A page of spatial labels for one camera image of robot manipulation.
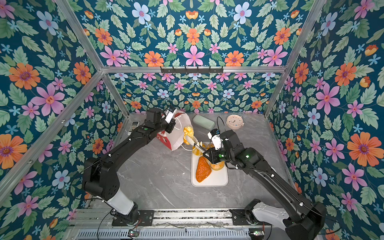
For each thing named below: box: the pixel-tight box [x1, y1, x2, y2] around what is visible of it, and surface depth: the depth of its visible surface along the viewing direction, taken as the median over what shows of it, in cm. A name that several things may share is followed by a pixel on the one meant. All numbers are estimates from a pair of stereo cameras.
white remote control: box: [127, 121, 140, 136], surface depth 113 cm
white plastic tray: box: [191, 154, 229, 187], surface depth 89 cm
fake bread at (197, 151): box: [192, 145, 204, 156], surface depth 95 cm
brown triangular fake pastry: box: [195, 156, 212, 183], surface depth 86 cm
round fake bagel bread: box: [210, 161, 225, 171], surface depth 90 cm
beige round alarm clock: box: [226, 114, 245, 130], surface depth 113 cm
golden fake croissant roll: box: [183, 125, 194, 145], surface depth 82 cm
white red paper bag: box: [156, 110, 193, 151], surface depth 92 cm
